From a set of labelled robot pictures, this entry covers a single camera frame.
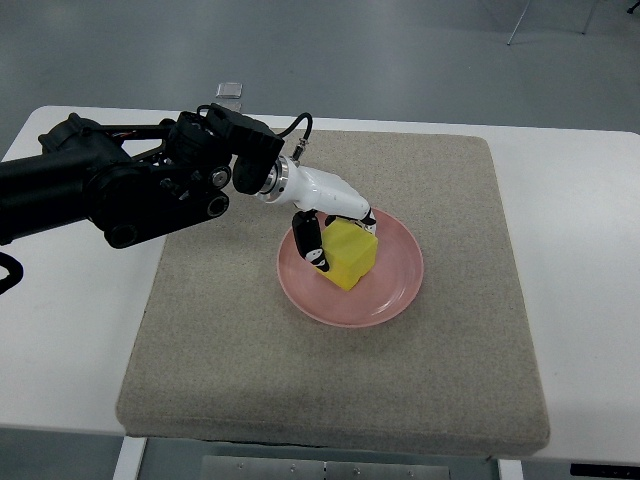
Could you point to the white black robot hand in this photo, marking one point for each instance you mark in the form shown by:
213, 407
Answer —
312, 191

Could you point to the yellow cube block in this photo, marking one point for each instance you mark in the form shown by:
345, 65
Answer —
349, 253

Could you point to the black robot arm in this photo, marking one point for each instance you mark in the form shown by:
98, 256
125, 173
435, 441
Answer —
138, 182

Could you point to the pink plate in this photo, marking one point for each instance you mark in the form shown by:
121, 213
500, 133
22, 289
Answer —
382, 294

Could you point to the beige foam mat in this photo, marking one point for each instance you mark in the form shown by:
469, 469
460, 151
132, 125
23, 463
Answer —
223, 354

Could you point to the metal chair legs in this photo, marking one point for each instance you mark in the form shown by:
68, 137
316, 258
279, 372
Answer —
577, 19

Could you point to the black label strip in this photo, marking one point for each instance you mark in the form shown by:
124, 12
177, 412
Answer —
604, 471

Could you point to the grey metal base plate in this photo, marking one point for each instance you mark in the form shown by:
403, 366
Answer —
228, 467

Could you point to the white table leg frame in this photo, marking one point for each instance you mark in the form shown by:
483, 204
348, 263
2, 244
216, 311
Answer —
130, 458

